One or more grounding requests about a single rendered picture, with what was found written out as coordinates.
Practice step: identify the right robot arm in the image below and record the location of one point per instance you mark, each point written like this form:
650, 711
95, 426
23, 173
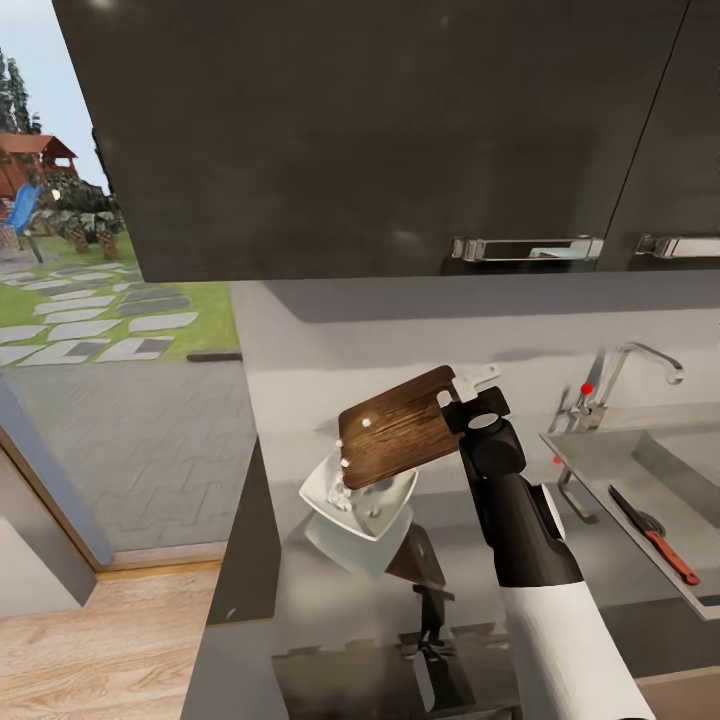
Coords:
567, 666

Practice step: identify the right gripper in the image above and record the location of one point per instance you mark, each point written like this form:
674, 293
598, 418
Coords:
454, 413

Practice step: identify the cutting board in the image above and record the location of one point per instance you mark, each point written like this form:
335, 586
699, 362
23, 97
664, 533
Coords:
405, 429

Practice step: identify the bowl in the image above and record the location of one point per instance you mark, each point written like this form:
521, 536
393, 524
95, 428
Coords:
388, 496

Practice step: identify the fixed window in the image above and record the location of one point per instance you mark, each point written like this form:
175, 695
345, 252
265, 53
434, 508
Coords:
124, 405

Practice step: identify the cabinet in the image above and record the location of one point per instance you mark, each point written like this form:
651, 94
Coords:
324, 139

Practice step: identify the parer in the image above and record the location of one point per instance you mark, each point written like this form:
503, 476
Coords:
651, 533

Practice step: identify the drop in sink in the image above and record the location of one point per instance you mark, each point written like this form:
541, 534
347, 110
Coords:
668, 473

